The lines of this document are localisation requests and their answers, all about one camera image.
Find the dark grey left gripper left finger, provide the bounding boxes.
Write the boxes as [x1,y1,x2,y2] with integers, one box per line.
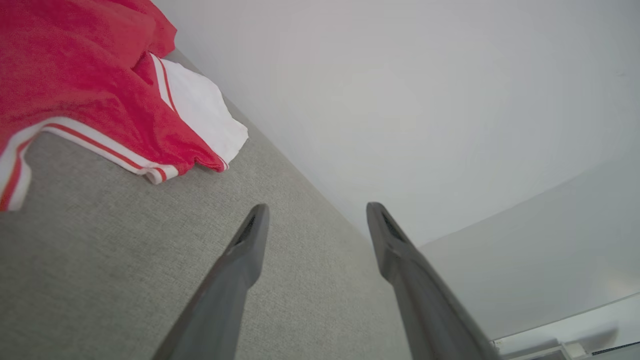
[151,203,271,360]

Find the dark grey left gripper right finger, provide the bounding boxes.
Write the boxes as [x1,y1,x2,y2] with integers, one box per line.
[366,201,502,360]

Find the red shorts with white stripes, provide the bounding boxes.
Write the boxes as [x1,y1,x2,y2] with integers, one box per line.
[0,0,249,212]

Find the grey fabric sofa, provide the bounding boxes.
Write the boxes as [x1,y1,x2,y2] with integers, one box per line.
[0,49,413,360]

